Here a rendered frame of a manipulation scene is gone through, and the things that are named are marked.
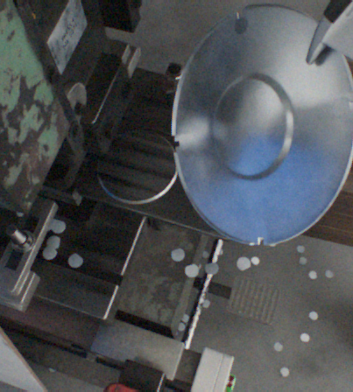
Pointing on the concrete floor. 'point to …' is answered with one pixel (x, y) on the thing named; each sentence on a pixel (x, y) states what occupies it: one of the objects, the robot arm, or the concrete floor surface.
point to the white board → (3, 357)
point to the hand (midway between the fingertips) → (314, 50)
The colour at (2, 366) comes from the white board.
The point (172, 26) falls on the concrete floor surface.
